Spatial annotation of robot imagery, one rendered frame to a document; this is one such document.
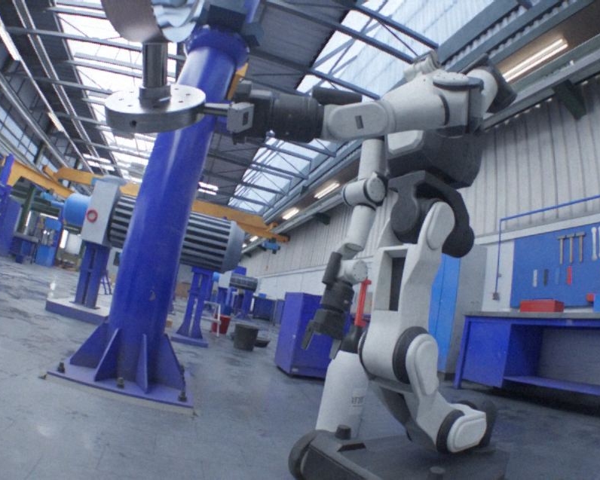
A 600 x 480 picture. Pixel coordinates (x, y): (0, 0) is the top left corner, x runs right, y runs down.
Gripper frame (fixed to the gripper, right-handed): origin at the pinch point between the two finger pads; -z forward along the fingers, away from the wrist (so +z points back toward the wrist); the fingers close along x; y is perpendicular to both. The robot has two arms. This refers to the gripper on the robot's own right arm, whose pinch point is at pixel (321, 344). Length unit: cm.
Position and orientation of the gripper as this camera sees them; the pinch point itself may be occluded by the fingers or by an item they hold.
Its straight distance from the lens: 103.2
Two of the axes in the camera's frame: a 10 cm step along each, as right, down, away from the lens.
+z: 3.3, -9.0, 2.9
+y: 5.4, -0.7, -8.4
